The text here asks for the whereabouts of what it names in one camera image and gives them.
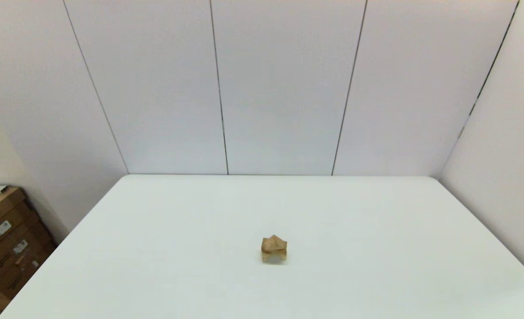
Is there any triangular wooden building block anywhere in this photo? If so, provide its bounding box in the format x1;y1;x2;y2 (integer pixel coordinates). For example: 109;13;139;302
262;235;288;252

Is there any brown cardboard box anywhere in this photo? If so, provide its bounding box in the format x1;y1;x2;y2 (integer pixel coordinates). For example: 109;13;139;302
0;230;59;306
0;187;41;257

